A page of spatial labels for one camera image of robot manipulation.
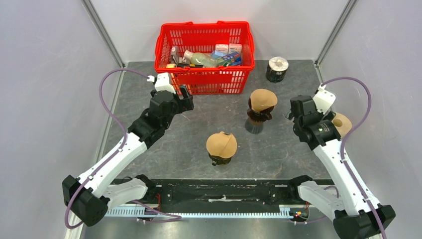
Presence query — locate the brown paper coffee filter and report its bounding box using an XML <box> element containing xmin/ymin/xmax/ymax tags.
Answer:
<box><xmin>250</xmin><ymin>89</ymin><xmax>278</xmax><ymax>112</ymax></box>

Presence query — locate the brown dripper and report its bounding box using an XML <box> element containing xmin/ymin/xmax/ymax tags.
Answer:
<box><xmin>247</xmin><ymin>106</ymin><xmax>274</xmax><ymax>122</ymax></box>

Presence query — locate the dark dripper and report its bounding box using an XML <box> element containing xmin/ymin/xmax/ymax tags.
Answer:
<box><xmin>209</xmin><ymin>153</ymin><xmax>232</xmax><ymax>166</ymax></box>

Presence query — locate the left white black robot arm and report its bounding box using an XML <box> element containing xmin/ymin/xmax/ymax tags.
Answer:
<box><xmin>62</xmin><ymin>85</ymin><xmax>194</xmax><ymax>229</ymax></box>

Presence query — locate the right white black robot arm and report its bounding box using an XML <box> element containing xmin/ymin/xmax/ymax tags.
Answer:
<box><xmin>287</xmin><ymin>95</ymin><xmax>396</xmax><ymax>239</ymax></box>

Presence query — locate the clear plastic bottle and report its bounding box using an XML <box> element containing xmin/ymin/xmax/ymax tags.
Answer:
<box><xmin>184</xmin><ymin>50</ymin><xmax>218</xmax><ymax>68</ymax></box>

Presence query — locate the small grey pouch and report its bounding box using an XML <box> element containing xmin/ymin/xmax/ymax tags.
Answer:
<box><xmin>170</xmin><ymin>45</ymin><xmax>179</xmax><ymax>65</ymax></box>

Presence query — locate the red plastic shopping basket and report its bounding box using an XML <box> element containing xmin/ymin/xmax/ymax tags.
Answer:
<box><xmin>154</xmin><ymin>21</ymin><xmax>255</xmax><ymax>95</ymax></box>

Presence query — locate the black wrapped paper roll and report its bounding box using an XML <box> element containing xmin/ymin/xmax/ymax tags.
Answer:
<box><xmin>265</xmin><ymin>56</ymin><xmax>289</xmax><ymax>83</ymax></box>

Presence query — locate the white pink carton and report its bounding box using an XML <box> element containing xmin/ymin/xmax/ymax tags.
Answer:
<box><xmin>228</xmin><ymin>43</ymin><xmax>242</xmax><ymax>54</ymax></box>
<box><xmin>215</xmin><ymin>44</ymin><xmax>229</xmax><ymax>55</ymax></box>

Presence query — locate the blue green box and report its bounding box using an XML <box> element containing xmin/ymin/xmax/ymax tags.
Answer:
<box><xmin>211</xmin><ymin>50</ymin><xmax>242</xmax><ymax>67</ymax></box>

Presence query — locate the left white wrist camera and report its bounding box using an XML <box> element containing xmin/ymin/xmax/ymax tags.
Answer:
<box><xmin>147</xmin><ymin>72</ymin><xmax>176</xmax><ymax>94</ymax></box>

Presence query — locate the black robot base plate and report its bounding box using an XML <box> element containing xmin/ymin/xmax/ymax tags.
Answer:
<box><xmin>140</xmin><ymin>179</ymin><xmax>305</xmax><ymax>214</ymax></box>

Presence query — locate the slotted white cable duct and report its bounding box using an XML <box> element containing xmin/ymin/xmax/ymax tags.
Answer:
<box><xmin>105</xmin><ymin>204</ymin><xmax>293</xmax><ymax>219</ymax></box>

